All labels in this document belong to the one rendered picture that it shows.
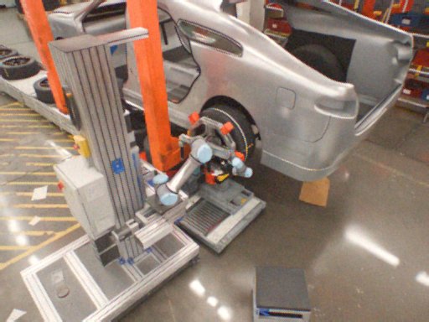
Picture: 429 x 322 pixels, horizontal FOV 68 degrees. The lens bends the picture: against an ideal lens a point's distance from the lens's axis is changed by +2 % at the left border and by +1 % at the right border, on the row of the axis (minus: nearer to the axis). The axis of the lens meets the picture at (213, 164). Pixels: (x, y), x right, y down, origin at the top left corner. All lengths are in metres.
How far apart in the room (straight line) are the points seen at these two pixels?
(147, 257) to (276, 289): 1.14
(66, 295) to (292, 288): 1.77
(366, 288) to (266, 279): 0.99
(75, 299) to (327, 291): 2.09
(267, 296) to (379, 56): 2.83
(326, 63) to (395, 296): 2.50
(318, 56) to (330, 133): 1.67
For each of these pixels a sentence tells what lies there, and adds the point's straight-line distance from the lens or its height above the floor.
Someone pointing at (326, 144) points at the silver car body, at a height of 1.17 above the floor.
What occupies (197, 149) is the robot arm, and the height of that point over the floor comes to 1.33.
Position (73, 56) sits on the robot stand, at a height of 2.00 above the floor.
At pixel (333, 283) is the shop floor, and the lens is 3.21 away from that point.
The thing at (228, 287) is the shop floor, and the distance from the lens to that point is 3.02.
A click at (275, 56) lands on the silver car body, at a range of 2.66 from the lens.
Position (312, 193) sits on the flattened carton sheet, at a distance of 3.96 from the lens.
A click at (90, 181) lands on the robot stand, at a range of 2.23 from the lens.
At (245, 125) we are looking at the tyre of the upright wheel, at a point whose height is 1.08.
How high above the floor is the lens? 2.56
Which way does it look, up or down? 37 degrees down
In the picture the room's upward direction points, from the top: 1 degrees counter-clockwise
